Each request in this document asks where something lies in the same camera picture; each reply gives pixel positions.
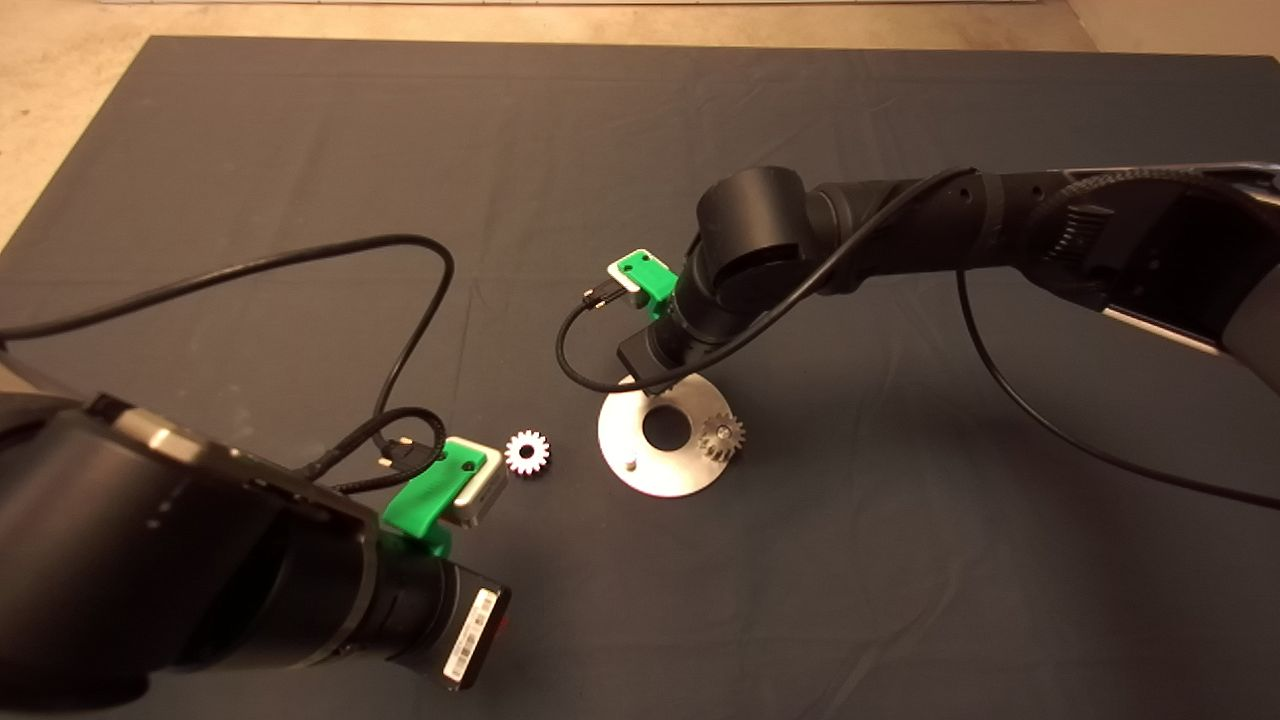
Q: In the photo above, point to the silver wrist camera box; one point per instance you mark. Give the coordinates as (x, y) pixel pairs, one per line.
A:
(628, 287)
(482, 495)

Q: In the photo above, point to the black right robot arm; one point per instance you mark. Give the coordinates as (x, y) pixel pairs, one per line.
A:
(760, 215)

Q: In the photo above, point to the green right camera mount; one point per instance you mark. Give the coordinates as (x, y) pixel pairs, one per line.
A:
(650, 275)

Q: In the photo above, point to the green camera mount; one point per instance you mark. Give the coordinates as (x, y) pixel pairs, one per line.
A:
(430, 500)
(650, 275)

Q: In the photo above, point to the dark grey table cloth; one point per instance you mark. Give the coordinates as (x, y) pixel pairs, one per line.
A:
(400, 150)

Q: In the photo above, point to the small steel planetary gear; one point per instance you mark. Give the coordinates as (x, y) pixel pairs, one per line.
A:
(733, 447)
(517, 460)

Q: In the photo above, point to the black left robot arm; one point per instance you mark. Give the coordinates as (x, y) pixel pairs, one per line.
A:
(150, 560)

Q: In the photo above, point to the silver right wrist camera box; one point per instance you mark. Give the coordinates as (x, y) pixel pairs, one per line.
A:
(628, 287)

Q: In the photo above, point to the green left camera mount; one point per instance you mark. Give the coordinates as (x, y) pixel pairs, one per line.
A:
(430, 500)

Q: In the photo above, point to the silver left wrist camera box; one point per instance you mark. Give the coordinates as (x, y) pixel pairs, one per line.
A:
(482, 495)

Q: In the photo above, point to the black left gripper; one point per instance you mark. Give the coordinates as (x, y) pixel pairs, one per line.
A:
(440, 620)

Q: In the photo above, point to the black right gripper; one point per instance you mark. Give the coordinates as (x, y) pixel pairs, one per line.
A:
(675, 345)

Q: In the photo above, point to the round metal carrier plate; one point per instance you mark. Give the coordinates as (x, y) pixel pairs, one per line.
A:
(620, 440)

